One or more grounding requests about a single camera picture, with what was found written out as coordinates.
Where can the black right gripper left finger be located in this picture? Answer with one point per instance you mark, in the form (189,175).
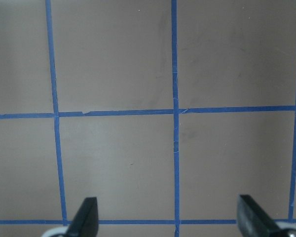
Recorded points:
(86,220)

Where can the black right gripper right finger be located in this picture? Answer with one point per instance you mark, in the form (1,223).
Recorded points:
(253,221)

